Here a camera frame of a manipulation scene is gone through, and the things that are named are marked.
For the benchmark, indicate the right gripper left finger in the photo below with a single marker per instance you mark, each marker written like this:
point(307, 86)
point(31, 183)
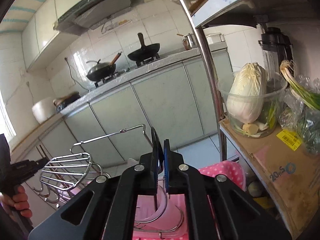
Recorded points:
point(154, 163)

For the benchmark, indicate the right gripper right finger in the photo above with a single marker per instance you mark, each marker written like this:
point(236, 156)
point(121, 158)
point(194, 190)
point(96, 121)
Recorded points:
point(169, 166)

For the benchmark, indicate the grey kitchen cabinets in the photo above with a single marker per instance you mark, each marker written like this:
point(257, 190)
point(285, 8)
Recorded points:
point(171, 95)

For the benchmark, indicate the left hand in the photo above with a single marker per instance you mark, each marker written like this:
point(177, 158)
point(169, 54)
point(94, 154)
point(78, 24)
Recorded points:
point(19, 201)

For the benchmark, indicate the pink polka dot cloth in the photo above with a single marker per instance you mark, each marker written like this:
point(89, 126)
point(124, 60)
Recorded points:
point(168, 219)

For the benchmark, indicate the white rice cooker pot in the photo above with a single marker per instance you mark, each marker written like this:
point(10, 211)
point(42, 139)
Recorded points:
point(44, 109)

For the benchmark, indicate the dark pan with wooden lid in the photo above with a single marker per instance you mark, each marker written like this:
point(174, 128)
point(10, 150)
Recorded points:
point(63, 102)

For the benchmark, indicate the ginger piece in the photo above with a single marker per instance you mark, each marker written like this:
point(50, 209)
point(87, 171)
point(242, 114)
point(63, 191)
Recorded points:
point(251, 129)

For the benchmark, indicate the napa cabbage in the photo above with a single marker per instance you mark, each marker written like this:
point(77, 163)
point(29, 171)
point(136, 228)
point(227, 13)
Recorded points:
point(246, 92)

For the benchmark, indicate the black wok with lid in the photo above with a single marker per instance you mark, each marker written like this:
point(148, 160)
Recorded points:
point(102, 69)

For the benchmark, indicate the clear plastic tub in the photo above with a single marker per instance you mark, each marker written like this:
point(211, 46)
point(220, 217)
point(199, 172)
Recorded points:
point(272, 107)

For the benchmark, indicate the black frying pan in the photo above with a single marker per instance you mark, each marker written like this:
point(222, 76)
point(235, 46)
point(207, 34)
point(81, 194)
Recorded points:
point(145, 51)

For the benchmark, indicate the steel kettle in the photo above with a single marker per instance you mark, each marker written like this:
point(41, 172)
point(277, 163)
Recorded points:
point(188, 41)

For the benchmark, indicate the cardboard box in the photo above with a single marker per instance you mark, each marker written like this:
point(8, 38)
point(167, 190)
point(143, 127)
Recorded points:
point(291, 177)

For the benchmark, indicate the green onions in bag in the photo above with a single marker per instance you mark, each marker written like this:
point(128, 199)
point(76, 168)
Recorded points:
point(301, 112)

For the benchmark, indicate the black blender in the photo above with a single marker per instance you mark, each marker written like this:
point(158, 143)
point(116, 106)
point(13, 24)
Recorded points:
point(276, 47)

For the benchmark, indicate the range hood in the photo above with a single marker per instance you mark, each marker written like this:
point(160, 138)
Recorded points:
point(89, 14)

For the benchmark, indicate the steel shelf rack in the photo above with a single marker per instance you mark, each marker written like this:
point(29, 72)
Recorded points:
point(242, 23)

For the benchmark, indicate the chrome wire utensil rack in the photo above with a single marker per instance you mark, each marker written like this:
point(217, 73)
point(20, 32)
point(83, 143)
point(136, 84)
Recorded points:
point(103, 207)

